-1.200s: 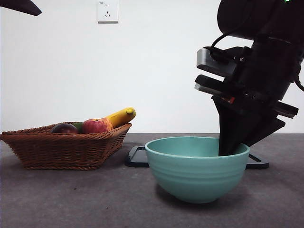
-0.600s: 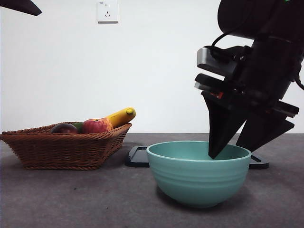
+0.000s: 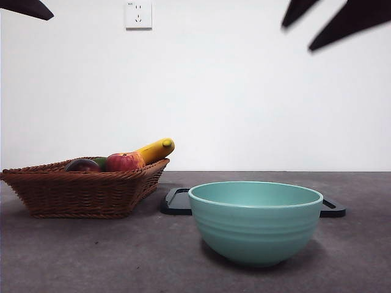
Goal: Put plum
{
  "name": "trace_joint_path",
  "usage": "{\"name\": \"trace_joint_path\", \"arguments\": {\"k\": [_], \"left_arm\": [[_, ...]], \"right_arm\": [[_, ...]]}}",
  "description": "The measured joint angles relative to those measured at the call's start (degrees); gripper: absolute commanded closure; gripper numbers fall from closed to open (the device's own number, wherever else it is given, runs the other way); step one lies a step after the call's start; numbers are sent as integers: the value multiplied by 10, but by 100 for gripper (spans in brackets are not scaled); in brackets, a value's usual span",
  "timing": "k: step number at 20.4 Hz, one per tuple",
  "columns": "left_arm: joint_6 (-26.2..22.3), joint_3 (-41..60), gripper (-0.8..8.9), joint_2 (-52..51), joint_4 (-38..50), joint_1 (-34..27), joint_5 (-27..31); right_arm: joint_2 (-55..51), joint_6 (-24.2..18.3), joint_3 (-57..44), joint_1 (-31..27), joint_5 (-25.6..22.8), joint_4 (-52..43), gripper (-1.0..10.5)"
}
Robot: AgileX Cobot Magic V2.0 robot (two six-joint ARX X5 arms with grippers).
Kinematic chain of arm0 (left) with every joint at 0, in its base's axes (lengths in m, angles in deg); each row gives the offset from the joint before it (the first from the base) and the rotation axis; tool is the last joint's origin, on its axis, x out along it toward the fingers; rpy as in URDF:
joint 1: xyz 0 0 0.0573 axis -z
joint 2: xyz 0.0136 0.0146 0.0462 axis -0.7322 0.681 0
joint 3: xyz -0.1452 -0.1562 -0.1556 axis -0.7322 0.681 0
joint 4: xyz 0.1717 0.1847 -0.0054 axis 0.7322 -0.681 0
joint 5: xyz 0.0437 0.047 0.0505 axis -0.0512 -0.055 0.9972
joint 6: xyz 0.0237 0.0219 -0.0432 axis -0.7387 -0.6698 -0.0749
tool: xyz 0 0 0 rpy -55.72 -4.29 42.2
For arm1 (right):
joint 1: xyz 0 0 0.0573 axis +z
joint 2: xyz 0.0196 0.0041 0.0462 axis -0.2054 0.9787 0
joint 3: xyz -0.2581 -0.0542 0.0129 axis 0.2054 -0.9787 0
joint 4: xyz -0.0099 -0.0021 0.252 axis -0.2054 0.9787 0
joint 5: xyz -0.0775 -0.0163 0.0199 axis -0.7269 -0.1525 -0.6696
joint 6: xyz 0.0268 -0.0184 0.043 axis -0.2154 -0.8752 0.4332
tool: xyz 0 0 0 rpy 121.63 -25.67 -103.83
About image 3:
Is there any dark red plum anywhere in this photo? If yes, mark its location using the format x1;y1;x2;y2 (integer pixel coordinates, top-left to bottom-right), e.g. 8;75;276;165
65;158;101;173

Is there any green fruit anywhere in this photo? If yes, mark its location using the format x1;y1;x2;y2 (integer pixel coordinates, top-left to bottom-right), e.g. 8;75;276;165
91;157;108;172

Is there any red apple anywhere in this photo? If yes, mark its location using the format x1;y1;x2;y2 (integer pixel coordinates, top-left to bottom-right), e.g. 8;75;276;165
106;152;146;172

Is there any yellow banana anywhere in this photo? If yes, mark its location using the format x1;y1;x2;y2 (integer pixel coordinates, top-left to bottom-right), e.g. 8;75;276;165
134;137;175;165

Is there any brown wicker basket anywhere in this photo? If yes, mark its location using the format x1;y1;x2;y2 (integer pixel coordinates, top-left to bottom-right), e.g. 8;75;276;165
0;157;170;219

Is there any teal ceramic bowl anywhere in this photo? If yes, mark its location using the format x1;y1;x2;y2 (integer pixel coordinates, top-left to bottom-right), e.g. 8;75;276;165
188;181;324;268

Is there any black rectangular tray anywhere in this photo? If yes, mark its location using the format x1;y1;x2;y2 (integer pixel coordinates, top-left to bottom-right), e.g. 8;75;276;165
160;187;348;218

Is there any white wall socket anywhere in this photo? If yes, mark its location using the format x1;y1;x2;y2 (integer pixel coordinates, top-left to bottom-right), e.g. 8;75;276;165
125;1;153;31

